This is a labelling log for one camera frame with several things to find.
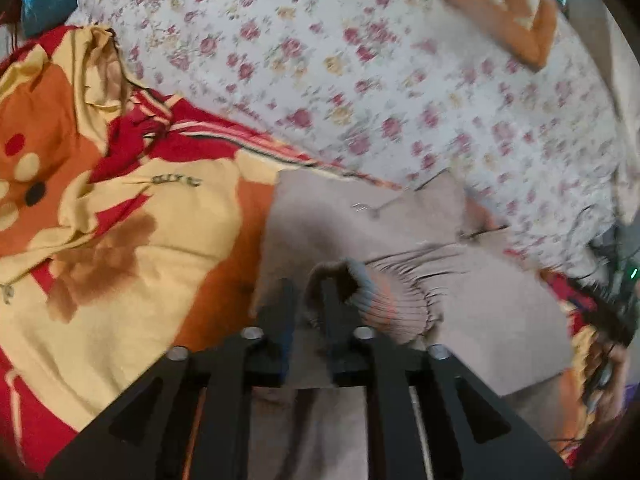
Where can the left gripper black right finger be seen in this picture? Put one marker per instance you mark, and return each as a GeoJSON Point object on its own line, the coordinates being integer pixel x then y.
{"type": "Point", "coordinates": [428, 415]}

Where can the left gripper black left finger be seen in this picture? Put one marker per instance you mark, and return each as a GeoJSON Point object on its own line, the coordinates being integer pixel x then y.
{"type": "Point", "coordinates": [188, 415]}

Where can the beige zip-up jacket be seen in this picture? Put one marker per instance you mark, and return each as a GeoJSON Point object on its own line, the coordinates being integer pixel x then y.
{"type": "Point", "coordinates": [421, 268]}

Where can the person's right hand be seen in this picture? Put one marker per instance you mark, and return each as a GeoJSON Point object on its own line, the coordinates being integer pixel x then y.
{"type": "Point", "coordinates": [607, 401]}

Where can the orange red yellow blanket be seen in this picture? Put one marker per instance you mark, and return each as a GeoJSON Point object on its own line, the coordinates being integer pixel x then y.
{"type": "Point", "coordinates": [132, 222]}

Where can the white floral quilt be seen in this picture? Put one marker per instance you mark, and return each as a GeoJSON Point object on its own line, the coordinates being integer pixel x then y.
{"type": "Point", "coordinates": [400, 90]}

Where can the beige cloth at right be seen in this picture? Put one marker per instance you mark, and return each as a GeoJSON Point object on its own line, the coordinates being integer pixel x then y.
{"type": "Point", "coordinates": [612, 38]}

